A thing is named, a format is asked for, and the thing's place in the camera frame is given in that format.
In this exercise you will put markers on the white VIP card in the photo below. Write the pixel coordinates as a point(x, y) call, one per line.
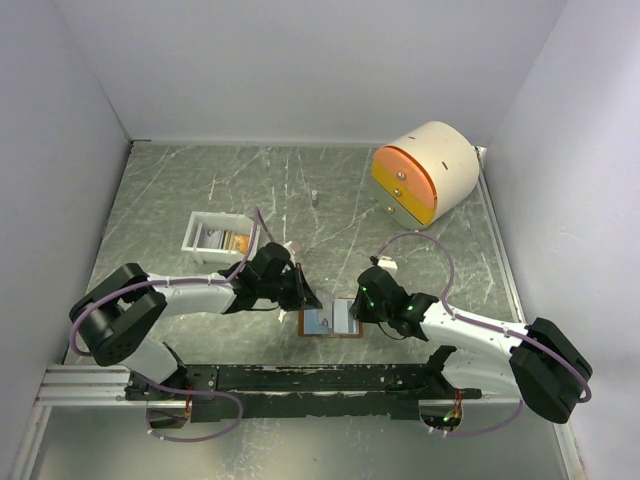
point(324, 315)

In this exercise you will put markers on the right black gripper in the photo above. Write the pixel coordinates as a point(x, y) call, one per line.
point(358, 308)

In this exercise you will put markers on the brown leather card holder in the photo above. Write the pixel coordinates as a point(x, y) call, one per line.
point(338, 323)

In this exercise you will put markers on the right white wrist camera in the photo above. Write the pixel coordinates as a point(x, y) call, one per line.
point(386, 263)

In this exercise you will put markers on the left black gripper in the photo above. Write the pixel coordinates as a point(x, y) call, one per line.
point(303, 294)

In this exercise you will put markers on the cream round drawer cabinet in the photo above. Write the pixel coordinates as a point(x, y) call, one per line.
point(423, 174)

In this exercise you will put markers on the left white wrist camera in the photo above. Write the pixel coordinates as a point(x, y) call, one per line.
point(294, 249)

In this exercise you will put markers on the stack of cards in tray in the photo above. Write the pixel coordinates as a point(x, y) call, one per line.
point(216, 239)

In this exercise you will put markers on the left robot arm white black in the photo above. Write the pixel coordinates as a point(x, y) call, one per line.
point(115, 318)

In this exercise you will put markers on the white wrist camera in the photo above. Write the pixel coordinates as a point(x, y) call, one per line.
point(294, 249)
point(386, 263)

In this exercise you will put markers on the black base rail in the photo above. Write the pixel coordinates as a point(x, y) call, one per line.
point(396, 391)

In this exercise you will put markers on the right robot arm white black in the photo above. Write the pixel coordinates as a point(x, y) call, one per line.
point(535, 361)

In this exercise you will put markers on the white card tray box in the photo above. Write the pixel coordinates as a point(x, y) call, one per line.
point(222, 221)

